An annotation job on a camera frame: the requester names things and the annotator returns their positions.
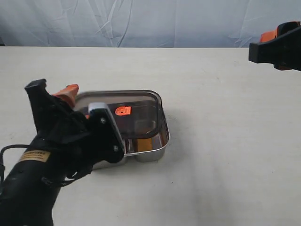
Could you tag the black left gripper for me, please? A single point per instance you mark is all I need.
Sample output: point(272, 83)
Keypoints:
point(60, 130)

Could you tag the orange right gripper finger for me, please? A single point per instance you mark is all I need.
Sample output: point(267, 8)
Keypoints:
point(283, 52)
point(268, 36)

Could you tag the smoky transparent lunchbox lid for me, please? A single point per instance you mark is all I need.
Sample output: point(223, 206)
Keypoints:
point(137, 113)

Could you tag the yellow toy cheese wedge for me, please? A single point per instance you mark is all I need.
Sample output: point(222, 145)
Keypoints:
point(144, 145)

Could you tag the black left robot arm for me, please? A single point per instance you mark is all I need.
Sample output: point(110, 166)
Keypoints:
point(30, 190)

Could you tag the stainless steel lunchbox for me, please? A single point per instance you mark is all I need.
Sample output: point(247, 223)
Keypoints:
point(159, 143)

